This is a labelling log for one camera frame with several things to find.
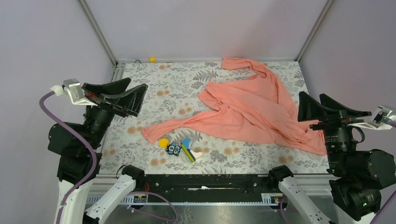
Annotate green purple flat block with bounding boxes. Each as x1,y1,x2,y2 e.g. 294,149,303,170
181,144,196,162

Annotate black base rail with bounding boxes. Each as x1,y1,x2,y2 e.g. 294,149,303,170
132,171,293,198

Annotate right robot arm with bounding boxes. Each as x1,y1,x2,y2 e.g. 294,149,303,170
297,91,396,223

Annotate black owl toy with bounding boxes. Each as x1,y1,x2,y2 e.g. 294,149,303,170
166,143,181,156

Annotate white slotted cable duct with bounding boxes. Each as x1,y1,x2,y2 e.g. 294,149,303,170
119,193,283,206

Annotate blue triangular block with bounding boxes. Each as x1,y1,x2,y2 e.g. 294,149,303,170
181,138,191,149

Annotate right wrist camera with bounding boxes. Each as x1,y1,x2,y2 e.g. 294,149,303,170
351,105,396,130

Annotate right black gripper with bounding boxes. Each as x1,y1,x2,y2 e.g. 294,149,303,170
297,89,370,173

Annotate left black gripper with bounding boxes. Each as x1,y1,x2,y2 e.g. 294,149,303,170
85,76,149,147

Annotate salmon pink jacket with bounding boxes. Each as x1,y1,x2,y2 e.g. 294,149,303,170
142,58,326,155

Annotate floral patterned mat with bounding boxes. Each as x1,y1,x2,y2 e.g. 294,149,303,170
100,59,328,174

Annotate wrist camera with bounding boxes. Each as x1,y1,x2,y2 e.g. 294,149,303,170
351,105,396,130
63,78,91,105

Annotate white arch block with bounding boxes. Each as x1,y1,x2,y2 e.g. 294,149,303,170
190,151,203,162

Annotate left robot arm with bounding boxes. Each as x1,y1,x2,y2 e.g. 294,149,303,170
39,78,148,224

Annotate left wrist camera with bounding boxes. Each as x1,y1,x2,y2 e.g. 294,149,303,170
63,78,91,105

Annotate yellow round disc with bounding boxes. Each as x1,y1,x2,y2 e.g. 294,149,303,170
158,138,169,148

